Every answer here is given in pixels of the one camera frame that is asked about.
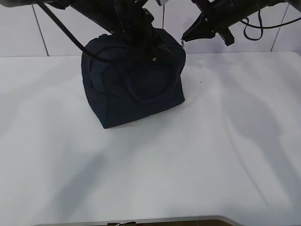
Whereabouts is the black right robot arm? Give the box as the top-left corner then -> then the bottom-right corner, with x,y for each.
181,0 -> 300,46

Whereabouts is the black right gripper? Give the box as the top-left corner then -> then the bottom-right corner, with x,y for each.
182,0 -> 235,46

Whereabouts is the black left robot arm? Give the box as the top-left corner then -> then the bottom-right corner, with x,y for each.
0,0 -> 172,63

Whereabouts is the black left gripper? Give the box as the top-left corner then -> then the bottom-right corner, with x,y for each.
116,8 -> 173,62

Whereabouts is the dark blue lunch bag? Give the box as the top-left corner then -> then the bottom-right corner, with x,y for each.
81,28 -> 186,129

